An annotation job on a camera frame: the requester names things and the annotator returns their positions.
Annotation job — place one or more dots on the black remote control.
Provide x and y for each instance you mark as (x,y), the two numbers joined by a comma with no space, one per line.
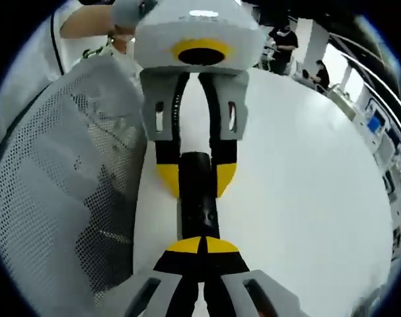
(198,185)

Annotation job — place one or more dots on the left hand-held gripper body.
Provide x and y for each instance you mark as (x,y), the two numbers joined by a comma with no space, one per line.
(200,29)

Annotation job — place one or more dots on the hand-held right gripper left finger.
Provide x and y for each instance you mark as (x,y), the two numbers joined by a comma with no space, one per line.
(173,264)

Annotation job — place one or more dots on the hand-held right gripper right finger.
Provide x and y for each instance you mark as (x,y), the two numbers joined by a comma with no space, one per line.
(226,261)

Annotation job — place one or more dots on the white mesh laundry basket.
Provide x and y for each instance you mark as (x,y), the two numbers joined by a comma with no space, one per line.
(55,185)

